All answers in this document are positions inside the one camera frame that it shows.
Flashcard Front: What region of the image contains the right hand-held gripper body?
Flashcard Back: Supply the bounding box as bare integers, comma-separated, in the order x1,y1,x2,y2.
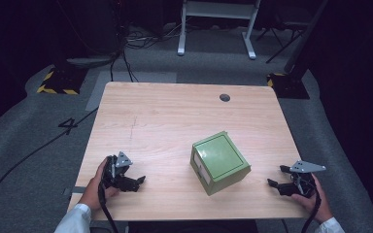
277,159,327,199

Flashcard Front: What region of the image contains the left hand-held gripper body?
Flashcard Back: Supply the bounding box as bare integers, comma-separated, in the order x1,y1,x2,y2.
102,150,134,192

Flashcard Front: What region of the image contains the person's right hand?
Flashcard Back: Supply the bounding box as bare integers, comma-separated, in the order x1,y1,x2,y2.
290,174,334,225

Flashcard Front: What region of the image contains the person's left hand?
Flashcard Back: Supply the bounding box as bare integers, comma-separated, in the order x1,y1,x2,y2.
78,156,121,212

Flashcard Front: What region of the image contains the grey tape strip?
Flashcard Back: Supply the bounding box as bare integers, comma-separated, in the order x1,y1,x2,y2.
62,185,87,196

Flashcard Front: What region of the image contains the green drawer box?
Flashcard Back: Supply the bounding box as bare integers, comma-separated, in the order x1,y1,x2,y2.
189,130,253,197

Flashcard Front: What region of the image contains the black base with yellow stripes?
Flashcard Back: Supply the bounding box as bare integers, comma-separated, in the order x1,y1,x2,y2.
266,72,311,100

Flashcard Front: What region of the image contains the black yellow striped floor base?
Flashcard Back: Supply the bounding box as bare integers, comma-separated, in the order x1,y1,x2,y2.
36,65,89,96

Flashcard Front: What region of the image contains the grey metal pole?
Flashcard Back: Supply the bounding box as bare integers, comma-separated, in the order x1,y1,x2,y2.
283,0,330,75

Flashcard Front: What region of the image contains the black folding stand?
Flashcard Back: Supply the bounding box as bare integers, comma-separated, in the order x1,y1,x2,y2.
255,11,309,65

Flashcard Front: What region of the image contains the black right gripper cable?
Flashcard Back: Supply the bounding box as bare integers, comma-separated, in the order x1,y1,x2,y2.
289,173,322,233

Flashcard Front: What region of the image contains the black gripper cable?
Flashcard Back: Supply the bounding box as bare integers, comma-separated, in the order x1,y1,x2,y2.
289,173,322,233
97,163,120,233

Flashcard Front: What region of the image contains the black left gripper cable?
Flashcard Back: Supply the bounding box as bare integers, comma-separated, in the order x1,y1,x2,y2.
97,163,120,233

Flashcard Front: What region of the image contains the long black floor cable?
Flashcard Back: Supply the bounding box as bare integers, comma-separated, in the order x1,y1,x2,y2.
0,107,99,229

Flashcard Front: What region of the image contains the bundle of black cables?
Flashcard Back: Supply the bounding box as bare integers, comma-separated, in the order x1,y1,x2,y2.
108,0,163,83

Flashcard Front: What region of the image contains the white metal desk frame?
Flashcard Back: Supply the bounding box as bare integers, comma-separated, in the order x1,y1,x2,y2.
177,0,262,61

